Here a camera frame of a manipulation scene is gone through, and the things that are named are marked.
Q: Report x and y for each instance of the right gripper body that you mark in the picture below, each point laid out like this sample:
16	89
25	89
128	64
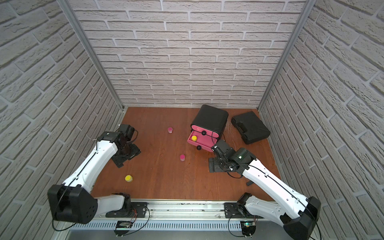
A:
218	166

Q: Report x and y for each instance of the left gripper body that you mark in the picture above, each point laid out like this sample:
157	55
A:
125	154

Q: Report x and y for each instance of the pink top drawer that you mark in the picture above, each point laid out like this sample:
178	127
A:
206	131

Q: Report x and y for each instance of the black drawer cabinet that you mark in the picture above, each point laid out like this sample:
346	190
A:
211	118

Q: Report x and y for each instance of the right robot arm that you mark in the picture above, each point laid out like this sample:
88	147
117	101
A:
296	213

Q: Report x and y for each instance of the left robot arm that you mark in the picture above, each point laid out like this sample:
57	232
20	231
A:
72	201

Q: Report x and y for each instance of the black plastic tool case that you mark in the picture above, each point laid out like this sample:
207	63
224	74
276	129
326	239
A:
250	127

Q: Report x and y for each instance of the right controller box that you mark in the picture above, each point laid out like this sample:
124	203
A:
248	228

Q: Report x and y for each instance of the controller box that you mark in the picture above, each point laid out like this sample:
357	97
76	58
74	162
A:
248	228
123	228

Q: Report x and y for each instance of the left controller box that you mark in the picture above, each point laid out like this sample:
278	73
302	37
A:
123	228

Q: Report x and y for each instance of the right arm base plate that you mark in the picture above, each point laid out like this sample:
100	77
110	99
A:
232	210

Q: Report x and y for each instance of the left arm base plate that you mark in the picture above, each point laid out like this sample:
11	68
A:
132	210

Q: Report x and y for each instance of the aluminium front rail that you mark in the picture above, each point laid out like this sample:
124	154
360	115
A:
187	209

